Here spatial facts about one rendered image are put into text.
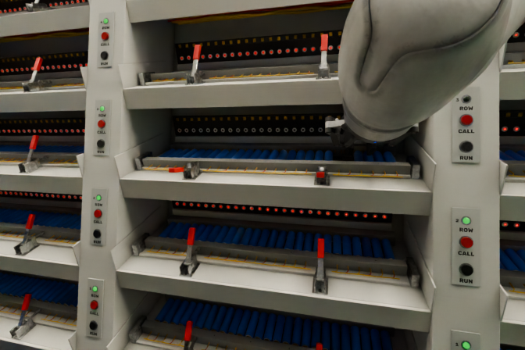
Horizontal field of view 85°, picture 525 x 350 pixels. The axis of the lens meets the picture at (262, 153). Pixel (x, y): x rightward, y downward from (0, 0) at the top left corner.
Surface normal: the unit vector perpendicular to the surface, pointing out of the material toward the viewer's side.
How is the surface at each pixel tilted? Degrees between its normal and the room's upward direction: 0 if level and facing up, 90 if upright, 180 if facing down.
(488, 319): 90
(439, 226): 90
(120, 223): 90
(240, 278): 21
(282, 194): 111
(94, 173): 90
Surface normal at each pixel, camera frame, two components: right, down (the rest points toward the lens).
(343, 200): -0.23, 0.33
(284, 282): -0.07, -0.94
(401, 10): -0.55, 0.12
